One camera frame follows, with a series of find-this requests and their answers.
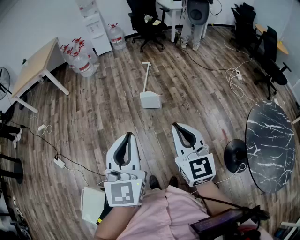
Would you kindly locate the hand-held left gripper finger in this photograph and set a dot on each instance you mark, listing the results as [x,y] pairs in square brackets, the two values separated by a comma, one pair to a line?
[136,154]
[110,159]

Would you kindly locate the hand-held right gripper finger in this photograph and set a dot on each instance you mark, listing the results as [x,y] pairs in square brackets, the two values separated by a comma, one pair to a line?
[181,152]
[199,139]

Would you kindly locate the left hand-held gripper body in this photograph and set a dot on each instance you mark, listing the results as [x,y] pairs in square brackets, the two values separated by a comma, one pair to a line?
[122,193]

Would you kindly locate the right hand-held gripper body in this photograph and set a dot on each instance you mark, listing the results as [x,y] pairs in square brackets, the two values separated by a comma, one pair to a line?
[201,167]

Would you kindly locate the person's right forearm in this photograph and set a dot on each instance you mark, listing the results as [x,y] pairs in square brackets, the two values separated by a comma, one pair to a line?
[211,197]

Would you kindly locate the person's left forearm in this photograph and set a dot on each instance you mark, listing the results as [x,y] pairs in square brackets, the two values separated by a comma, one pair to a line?
[112,222]

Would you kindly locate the person's right black shoe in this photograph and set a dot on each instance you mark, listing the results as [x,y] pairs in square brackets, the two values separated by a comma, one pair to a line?
[173,181]

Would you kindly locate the person's black shoe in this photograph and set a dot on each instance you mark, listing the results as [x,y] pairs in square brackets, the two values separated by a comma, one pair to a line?
[173,181]
[155,182]

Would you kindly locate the white plastic box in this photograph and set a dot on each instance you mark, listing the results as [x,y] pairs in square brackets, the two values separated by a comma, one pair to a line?
[92,206]

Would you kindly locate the person's left black shoe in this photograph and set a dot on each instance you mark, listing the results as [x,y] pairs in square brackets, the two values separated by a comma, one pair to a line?
[155,182]

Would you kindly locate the white power strip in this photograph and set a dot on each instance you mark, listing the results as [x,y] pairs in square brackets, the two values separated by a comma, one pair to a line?
[238,75]
[59,163]

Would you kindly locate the person's pink shirt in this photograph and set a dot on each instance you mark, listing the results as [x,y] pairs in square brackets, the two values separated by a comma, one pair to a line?
[168,215]

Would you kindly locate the black chest-mounted screen device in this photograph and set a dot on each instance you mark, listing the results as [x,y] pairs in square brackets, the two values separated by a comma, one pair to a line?
[218,221]

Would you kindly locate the black marble round table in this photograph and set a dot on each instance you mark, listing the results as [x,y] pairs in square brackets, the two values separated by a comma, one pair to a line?
[269,145]

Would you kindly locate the white power adapter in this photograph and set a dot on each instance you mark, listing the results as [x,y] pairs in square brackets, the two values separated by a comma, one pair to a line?
[276,102]

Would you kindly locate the black stool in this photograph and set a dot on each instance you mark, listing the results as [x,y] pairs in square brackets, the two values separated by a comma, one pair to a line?
[11,168]

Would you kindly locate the black office chair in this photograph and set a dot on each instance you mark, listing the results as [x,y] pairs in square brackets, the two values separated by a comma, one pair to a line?
[245,21]
[272,61]
[145,29]

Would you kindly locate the light wood desk white legs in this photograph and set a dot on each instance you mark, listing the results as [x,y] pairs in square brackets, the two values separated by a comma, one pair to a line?
[35,68]

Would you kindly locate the round light wood table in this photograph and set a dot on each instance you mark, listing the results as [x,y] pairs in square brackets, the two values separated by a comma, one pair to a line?
[283,48]

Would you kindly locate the yellow paper note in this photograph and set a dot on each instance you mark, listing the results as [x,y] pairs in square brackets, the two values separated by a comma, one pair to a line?
[156,22]

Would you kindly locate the white water dispenser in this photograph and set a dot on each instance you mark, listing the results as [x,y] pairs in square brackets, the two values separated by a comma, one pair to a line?
[97,35]

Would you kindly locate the grey office chair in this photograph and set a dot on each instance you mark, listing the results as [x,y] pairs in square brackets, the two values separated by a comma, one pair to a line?
[198,11]

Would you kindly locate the white artificial flower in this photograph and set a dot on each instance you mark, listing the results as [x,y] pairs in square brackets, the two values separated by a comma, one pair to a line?
[148,18]

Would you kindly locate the black floor fan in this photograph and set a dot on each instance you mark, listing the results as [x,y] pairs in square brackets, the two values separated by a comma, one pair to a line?
[3,82]

